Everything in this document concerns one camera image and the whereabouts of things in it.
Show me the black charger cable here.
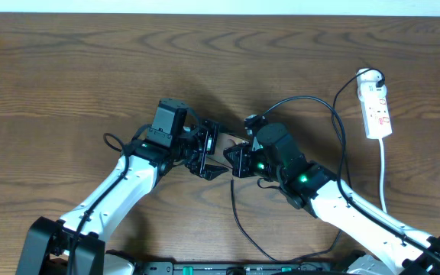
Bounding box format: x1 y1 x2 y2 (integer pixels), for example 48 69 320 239
230 67 387 264

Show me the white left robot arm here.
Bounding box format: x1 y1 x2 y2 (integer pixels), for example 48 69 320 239
17 98 226 274

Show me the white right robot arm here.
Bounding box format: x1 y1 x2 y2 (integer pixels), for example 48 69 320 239
223 123 440 274

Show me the white power strip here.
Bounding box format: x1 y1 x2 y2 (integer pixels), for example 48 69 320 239
356 68 393 140

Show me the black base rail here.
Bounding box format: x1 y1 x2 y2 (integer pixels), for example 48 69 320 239
134 261 333 275

